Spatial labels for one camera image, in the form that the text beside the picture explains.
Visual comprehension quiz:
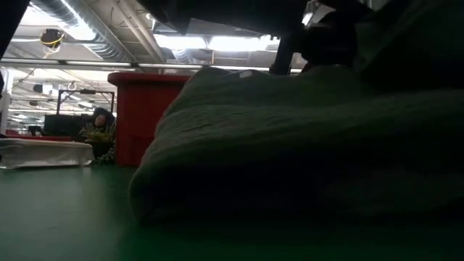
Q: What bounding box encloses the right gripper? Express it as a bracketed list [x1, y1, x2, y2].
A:
[300, 12, 360, 68]

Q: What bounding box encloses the dark green garment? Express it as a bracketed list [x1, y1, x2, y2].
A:
[128, 0, 464, 228]

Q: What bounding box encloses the red plastic laundry basket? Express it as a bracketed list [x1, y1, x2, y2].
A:
[107, 71, 192, 167]

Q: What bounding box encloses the long ceiling light bar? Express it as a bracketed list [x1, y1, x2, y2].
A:
[0, 57, 304, 73]

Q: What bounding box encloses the person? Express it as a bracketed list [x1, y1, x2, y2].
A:
[83, 107, 116, 141]

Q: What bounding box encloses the black monitor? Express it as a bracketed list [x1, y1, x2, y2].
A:
[43, 114, 91, 138]

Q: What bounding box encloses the red plastic bin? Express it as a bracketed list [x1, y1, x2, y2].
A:
[3, 130, 73, 142]

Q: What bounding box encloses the orange label plastic package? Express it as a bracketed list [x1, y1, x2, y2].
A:
[0, 138, 95, 170]

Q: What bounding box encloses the green table mat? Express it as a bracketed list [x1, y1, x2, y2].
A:
[0, 165, 464, 261]

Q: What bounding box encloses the silver ceiling duct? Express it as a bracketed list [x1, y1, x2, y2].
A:
[28, 0, 137, 63]

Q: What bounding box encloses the black metal frame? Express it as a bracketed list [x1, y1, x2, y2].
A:
[56, 88, 116, 126]

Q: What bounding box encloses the black yellow cable reel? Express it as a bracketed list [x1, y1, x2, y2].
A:
[38, 28, 67, 59]

